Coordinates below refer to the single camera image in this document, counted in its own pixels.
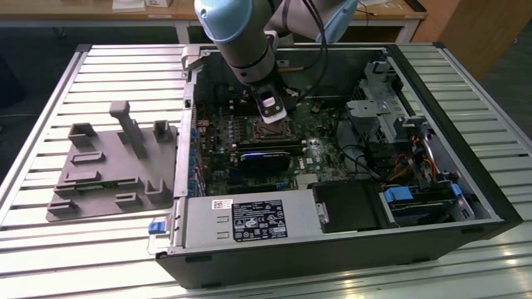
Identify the black open PC case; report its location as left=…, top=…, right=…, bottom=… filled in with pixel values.
left=153, top=42, right=524, bottom=290

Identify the black plastic shroud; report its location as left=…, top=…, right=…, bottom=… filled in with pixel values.
left=311, top=179, right=395, bottom=234

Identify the wooden desk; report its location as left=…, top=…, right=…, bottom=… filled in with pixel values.
left=0, top=0, right=429, bottom=44

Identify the metal disk bay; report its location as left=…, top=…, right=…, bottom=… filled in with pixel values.
left=376, top=182, right=477, bottom=228

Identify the metal drive cage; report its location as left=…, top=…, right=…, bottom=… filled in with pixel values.
left=343, top=60, right=432, bottom=146

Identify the large white box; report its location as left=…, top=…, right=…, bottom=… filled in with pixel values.
left=111, top=0, right=147, bottom=14

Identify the grey power supply unit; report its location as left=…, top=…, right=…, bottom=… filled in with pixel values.
left=181, top=189, right=329, bottom=250

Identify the blue disk carrier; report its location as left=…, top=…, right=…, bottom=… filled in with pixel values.
left=383, top=186, right=416, bottom=204

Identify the blue case latch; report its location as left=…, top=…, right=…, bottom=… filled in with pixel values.
left=148, top=219, right=168, bottom=235

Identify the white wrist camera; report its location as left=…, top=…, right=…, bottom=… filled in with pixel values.
left=251, top=84, right=291, bottom=125

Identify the CPU socket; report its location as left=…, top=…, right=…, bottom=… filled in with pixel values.
left=251, top=115, right=295, bottom=141

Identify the black graphics card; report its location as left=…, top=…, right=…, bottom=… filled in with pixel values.
left=237, top=150, right=292, bottom=176

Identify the green RAM stick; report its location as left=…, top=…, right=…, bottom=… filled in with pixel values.
left=76, top=183, right=121, bottom=191

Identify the grey plastic parts rack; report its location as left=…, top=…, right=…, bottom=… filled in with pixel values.
left=44, top=100, right=180, bottom=223

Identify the black looped wire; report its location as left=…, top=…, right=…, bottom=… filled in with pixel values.
left=336, top=143, right=384, bottom=182

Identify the small silver heat sink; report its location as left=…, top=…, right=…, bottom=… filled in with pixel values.
left=295, top=173, right=320, bottom=188

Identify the black RAM slot bank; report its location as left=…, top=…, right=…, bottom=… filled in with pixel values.
left=228, top=92, right=253, bottom=115

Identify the green motherboard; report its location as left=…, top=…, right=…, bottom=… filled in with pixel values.
left=193, top=96, right=347, bottom=199

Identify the orange yellow wire bundle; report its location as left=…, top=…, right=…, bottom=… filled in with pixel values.
left=389, top=152, right=440, bottom=183

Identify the wooden cabinet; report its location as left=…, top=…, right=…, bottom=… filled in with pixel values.
left=409, top=0, right=532, bottom=81

